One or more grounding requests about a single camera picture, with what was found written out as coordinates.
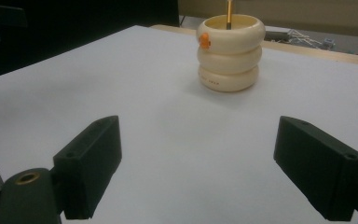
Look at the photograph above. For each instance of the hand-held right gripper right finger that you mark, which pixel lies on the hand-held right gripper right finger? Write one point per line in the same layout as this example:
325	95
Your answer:
320	168

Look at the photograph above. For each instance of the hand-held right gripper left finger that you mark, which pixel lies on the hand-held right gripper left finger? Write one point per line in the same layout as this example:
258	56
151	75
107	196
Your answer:
88	165

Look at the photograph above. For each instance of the white table cover sheet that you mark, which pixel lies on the white table cover sheet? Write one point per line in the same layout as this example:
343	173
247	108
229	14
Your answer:
174	124

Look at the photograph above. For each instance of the cream ringed pen holder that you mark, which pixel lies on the cream ringed pen holder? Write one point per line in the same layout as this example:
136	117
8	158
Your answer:
230	59

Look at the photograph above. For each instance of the black curtain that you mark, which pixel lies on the black curtain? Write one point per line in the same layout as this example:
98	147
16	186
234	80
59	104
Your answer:
74	28

